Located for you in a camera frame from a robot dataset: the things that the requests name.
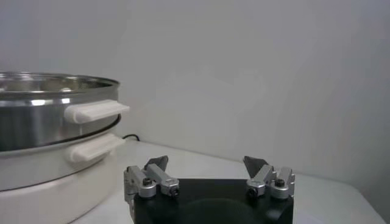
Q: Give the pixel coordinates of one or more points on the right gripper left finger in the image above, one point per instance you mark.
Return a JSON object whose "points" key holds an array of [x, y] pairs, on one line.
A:
{"points": [[164, 181]]}

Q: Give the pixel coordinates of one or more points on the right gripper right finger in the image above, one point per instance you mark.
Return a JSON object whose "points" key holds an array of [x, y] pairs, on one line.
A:
{"points": [[263, 178]]}

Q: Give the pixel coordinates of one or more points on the white electric cooker pot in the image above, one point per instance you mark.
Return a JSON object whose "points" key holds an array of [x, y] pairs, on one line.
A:
{"points": [[45, 198]]}

